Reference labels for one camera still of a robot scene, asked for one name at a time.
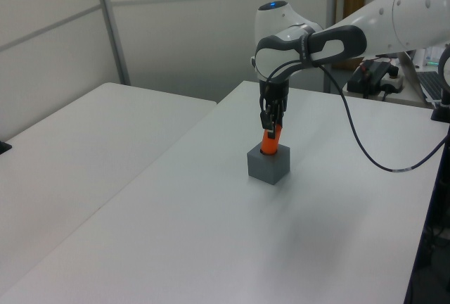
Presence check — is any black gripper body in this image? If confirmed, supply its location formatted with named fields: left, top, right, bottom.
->
left=259, top=80, right=290, bottom=105

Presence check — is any orange cylinder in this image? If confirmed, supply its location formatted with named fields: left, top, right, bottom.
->
left=259, top=124, right=283, bottom=158

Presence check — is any grey block with round hole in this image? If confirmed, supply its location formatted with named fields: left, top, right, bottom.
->
left=246, top=144, right=292, bottom=186

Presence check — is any black electronic box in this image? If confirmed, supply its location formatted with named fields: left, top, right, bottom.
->
left=347, top=58, right=399, bottom=100

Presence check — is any silver laptop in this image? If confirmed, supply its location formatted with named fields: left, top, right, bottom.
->
left=397, top=48, right=446, bottom=103

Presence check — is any black cable strap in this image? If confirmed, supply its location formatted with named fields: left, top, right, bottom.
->
left=298, top=32, right=316, bottom=70

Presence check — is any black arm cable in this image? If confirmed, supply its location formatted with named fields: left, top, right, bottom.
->
left=264, top=58, right=450, bottom=174

